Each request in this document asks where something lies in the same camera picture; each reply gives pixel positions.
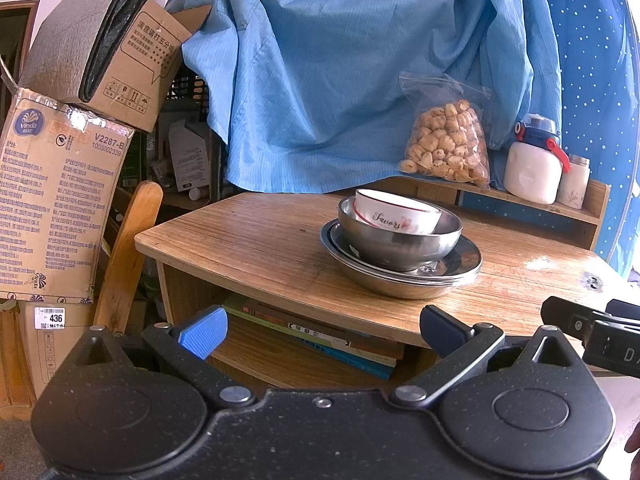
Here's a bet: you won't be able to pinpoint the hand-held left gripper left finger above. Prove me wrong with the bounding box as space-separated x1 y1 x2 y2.
70 305 257 409

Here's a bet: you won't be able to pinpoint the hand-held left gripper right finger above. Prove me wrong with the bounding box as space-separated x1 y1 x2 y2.
389 305 578 409

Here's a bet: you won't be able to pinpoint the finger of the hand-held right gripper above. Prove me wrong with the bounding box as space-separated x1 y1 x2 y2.
541 296 602 347
605 298 640 322

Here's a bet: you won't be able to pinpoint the stainless steel bowl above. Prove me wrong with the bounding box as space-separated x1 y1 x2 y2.
337 196 463 272

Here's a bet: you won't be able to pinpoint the green spine book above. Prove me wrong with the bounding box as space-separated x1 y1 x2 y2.
222 307 399 367

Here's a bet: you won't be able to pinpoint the teal cover book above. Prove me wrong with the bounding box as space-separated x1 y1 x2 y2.
294 339 396 381

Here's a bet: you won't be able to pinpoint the wooden desk riser shelf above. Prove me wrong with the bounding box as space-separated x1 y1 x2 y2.
345 176 612 253

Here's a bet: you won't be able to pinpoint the wooden desk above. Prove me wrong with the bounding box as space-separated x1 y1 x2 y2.
134 191 640 392

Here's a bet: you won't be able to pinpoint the stack of books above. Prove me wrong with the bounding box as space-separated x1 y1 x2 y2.
222 294 406 357

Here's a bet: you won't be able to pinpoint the cardboard box white label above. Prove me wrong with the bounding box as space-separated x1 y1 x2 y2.
17 300 101 401

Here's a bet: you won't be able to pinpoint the white thermos steel cap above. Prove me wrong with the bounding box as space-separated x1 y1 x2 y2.
556 155 591 210

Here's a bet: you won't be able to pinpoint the white water bottle blue lid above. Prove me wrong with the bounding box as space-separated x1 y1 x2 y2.
503 114 571 206

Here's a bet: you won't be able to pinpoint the small white carton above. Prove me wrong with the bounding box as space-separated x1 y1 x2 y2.
167 119 211 194

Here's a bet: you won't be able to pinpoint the clear bag of snacks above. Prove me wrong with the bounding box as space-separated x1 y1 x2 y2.
397 72 493 191

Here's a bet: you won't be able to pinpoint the light wooden board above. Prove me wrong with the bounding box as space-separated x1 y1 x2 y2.
0 305 37 419

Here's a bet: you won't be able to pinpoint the large printed cardboard box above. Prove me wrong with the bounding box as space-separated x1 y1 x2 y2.
0 87 134 306

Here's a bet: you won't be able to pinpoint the blue white-dotted cloth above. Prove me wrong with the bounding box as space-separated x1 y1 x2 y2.
460 0 640 281

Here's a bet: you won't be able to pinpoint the black plastic crate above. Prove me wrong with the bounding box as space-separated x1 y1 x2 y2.
160 72 208 111

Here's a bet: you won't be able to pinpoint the open brown cardboard box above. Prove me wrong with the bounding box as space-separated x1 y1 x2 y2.
80 0 213 135

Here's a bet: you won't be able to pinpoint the plain blue cloth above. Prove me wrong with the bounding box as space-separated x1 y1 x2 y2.
165 0 564 196

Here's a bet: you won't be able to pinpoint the rolled grey foam mat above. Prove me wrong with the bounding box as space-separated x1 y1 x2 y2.
17 0 179 104

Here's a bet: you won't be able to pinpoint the dark wooden door frame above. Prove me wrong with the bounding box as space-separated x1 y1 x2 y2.
0 0 41 107

